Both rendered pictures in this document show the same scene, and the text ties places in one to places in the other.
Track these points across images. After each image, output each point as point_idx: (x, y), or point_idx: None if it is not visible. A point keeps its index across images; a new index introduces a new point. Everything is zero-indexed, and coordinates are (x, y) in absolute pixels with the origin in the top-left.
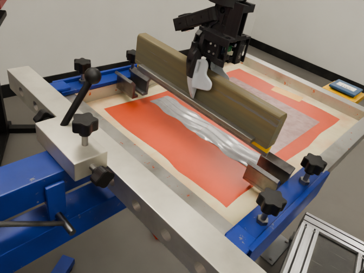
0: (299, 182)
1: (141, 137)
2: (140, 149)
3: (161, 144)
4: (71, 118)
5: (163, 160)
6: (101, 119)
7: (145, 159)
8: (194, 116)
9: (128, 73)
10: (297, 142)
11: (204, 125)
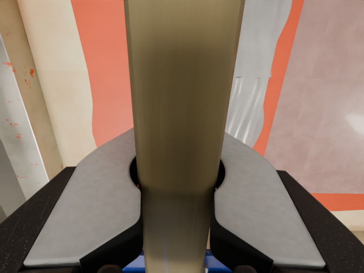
0: None
1: (79, 7)
2: (14, 85)
3: (108, 60)
4: None
5: (84, 98)
6: None
7: (13, 114)
8: (265, 22)
9: None
10: (336, 198)
11: (245, 71)
